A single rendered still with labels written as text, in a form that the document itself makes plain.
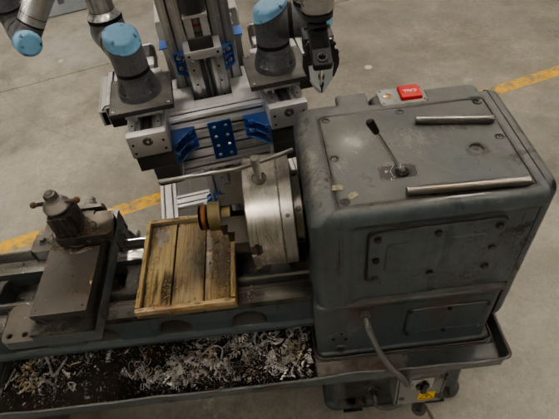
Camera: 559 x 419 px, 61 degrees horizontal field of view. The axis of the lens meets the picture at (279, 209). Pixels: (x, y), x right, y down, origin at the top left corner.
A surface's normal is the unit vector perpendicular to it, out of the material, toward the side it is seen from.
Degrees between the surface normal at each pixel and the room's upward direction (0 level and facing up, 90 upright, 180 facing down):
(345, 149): 0
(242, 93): 0
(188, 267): 0
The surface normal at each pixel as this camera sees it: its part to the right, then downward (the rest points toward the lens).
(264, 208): -0.03, -0.04
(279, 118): 0.21, 0.71
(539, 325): -0.10, -0.67
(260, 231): 0.03, 0.35
